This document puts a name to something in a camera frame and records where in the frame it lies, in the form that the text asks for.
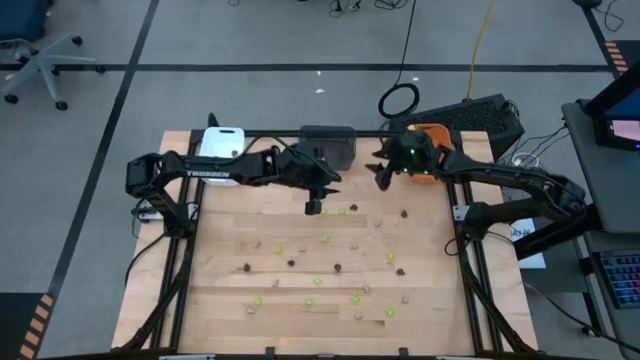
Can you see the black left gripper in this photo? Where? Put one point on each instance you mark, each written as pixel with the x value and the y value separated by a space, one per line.
pixel 300 170

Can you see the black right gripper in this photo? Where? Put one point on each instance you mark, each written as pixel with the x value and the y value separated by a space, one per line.
pixel 412 157

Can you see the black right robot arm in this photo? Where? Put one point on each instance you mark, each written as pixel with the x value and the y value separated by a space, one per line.
pixel 500 175

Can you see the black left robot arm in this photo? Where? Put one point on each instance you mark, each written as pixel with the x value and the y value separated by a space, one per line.
pixel 210 170

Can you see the grey plastic bin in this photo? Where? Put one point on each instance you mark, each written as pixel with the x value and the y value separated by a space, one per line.
pixel 340 145

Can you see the orange plastic bin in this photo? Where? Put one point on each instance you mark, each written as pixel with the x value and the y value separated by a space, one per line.
pixel 442 136

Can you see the black computer tower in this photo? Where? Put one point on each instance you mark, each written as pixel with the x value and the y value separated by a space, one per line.
pixel 470 117

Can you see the white plastic bin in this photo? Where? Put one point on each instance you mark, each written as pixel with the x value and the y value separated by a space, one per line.
pixel 220 140

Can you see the white paper label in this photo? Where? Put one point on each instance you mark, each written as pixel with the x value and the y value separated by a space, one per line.
pixel 522 233

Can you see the white paper sheet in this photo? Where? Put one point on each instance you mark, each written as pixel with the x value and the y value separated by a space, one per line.
pixel 534 261

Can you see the grey side desk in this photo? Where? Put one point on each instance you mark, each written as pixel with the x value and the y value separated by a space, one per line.
pixel 600 165

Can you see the black computer monitor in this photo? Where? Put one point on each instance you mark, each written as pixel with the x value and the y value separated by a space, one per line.
pixel 617 125

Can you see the backlit computer keyboard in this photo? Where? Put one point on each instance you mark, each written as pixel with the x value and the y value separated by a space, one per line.
pixel 622 277

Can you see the orange black hazard tape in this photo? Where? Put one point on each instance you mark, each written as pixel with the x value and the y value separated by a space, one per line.
pixel 35 325
pixel 616 56

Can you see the black round stand base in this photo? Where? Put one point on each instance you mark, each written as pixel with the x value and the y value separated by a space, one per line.
pixel 587 2

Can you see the grey office chair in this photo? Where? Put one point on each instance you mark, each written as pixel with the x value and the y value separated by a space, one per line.
pixel 42 62

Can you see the short black post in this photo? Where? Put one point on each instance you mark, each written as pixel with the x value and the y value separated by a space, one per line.
pixel 213 120

